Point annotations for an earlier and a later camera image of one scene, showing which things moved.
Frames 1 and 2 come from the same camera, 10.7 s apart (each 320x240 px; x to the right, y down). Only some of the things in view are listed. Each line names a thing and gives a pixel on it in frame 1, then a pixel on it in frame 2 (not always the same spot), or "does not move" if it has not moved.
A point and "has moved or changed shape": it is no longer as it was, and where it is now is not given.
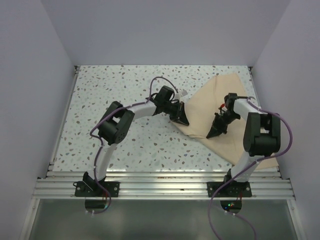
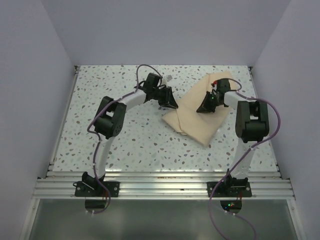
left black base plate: (112, 188) does not move
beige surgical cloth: (200, 108) has moved or changed shape
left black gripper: (177, 117) to (169, 101)
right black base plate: (232, 189) does not move
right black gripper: (216, 128) to (204, 107)
